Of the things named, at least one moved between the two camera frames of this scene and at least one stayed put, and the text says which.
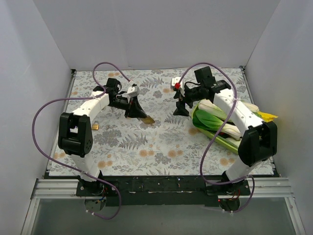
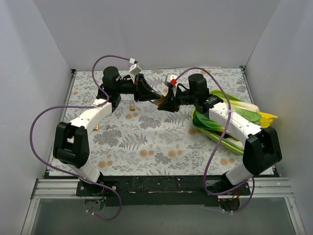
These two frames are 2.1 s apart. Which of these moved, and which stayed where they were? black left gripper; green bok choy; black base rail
Moved: black left gripper
Stayed: green bok choy; black base rail
